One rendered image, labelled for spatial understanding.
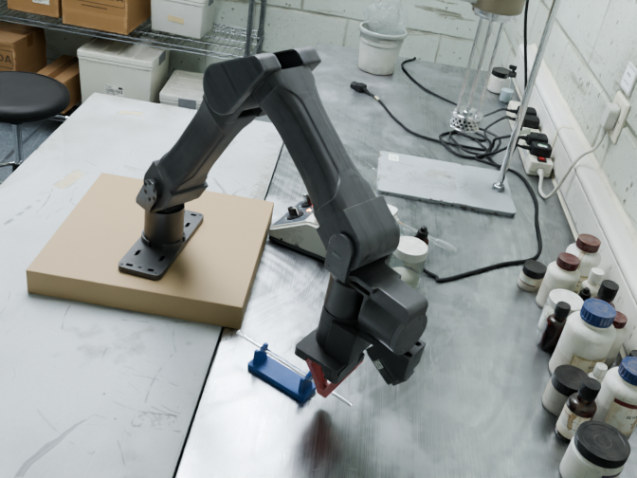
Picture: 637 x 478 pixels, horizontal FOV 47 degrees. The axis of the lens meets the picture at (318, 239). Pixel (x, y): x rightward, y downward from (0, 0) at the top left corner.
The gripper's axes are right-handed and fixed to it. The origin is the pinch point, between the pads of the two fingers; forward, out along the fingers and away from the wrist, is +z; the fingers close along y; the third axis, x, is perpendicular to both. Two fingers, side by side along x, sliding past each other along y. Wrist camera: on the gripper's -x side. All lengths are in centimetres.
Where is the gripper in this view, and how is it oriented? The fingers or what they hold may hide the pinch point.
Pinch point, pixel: (324, 389)
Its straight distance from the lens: 100.0
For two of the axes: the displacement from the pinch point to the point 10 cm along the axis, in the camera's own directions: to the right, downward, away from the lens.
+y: 5.6, -3.7, 7.4
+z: -1.8, 8.2, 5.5
